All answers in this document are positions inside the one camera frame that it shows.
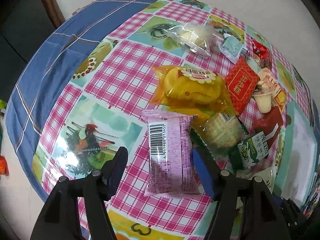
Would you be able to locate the silver green foil packet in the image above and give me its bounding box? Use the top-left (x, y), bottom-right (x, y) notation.
top-left (218, 33), bottom-right (248, 64)

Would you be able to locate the pink snack pack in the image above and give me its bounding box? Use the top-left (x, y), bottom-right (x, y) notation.
top-left (141, 109), bottom-right (200, 198)

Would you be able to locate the green white biscuit packet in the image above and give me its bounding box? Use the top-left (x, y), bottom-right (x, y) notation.
top-left (229, 131), bottom-right (269, 171)

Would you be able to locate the red white snack packet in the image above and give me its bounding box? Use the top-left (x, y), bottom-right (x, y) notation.
top-left (253, 107), bottom-right (283, 148)

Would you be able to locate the pink checkered fruit tablecloth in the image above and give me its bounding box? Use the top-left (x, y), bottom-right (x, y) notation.
top-left (33, 0), bottom-right (319, 239)

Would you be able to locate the cream orange egg roll pack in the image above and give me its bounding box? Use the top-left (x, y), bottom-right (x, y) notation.
top-left (253, 68), bottom-right (287, 114)

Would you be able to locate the clear bag white pastry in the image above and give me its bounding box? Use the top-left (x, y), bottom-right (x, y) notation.
top-left (164, 23), bottom-right (218, 59)

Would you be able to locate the red crinkled candy bag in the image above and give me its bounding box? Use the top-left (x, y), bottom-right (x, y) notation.
top-left (251, 39), bottom-right (272, 70)

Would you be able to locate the dark wooden door frame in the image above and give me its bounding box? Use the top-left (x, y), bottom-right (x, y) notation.
top-left (41, 0), bottom-right (65, 29)

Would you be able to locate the white tray teal rim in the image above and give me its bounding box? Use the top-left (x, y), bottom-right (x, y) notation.
top-left (273, 101), bottom-right (317, 207)

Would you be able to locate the clear green cracker pack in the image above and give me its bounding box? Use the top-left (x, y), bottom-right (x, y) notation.
top-left (193, 113), bottom-right (249, 158)

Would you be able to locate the red square snack packet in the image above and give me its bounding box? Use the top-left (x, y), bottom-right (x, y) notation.
top-left (225, 57), bottom-right (260, 115)

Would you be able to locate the yellow cake snack bag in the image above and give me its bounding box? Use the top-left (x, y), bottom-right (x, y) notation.
top-left (150, 65), bottom-right (236, 115)

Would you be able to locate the blue plaid under cloth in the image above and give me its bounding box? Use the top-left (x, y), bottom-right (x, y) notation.
top-left (5, 0), bottom-right (157, 201)

